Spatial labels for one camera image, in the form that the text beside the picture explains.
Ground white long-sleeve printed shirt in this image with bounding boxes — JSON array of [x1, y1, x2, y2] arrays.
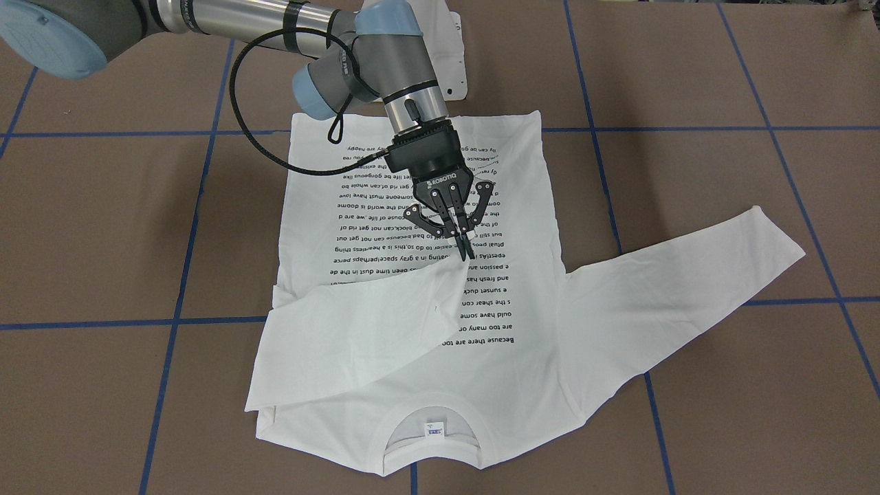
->
[[245, 111, 804, 476]]

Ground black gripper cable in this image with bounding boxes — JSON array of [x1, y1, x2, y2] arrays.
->
[[230, 26, 393, 176]]

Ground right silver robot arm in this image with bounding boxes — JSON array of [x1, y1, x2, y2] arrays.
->
[[2, 1, 494, 259]]

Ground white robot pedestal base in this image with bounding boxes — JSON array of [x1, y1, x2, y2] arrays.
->
[[429, 10, 469, 102]]

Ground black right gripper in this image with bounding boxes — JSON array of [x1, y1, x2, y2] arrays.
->
[[384, 121, 496, 262]]

